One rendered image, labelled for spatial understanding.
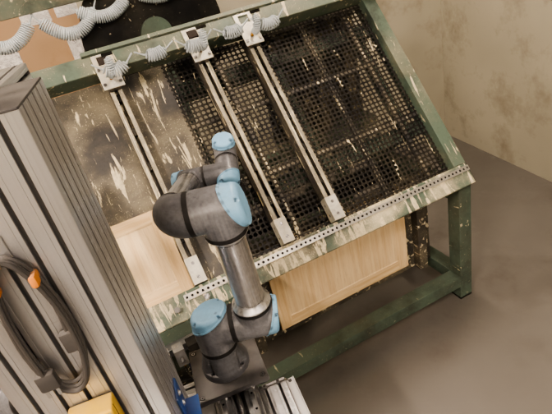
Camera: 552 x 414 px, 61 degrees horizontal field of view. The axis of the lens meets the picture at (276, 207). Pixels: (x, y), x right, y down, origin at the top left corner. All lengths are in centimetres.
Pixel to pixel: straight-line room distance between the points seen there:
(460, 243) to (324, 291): 84
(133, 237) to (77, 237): 139
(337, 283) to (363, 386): 57
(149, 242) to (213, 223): 112
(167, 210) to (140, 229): 110
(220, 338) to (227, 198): 48
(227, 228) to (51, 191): 46
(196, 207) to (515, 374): 211
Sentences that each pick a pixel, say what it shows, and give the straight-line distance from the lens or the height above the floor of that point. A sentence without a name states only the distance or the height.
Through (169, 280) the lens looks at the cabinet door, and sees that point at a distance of 219.
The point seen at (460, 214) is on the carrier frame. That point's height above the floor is 63.
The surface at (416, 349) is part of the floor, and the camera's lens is 290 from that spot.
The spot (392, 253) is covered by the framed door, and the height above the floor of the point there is 40.
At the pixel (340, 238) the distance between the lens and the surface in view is 231.
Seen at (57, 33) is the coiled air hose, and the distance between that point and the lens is 275.
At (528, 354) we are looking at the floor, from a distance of 293.
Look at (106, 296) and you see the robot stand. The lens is 90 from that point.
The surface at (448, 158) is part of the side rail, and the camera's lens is 271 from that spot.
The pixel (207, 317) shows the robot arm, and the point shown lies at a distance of 140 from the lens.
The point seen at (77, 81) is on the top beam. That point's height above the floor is 179.
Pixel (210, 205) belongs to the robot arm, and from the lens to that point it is 110.
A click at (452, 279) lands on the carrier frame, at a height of 18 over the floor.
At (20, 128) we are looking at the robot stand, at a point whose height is 200.
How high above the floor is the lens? 215
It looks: 29 degrees down
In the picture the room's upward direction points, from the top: 14 degrees counter-clockwise
